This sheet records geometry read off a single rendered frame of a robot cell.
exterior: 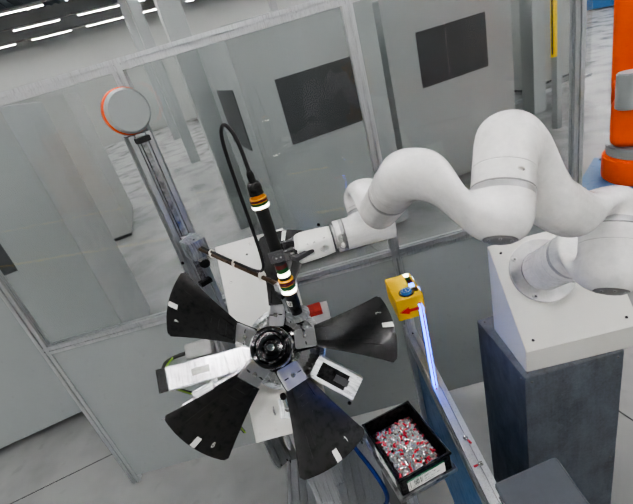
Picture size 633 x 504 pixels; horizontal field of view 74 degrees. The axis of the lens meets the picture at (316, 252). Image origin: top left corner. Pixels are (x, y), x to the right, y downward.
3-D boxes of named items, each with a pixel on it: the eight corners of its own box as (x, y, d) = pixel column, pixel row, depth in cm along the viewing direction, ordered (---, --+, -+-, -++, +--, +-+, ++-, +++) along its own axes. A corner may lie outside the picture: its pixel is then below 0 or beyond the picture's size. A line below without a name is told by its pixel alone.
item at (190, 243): (185, 257, 167) (176, 238, 163) (200, 249, 170) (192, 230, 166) (196, 263, 159) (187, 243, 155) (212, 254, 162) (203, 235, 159)
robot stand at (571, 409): (558, 465, 189) (558, 296, 149) (608, 533, 163) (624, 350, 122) (494, 484, 190) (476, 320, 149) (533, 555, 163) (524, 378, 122)
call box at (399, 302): (388, 301, 166) (383, 278, 161) (413, 294, 165) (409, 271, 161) (400, 325, 151) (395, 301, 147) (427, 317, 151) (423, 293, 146)
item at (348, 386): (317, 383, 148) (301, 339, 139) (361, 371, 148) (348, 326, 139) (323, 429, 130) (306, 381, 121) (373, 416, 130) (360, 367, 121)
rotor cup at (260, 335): (246, 340, 130) (234, 339, 118) (285, 314, 131) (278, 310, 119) (270, 381, 127) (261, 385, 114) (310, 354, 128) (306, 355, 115)
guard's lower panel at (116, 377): (131, 472, 242) (47, 352, 202) (573, 353, 236) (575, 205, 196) (130, 476, 239) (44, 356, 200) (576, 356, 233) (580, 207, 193)
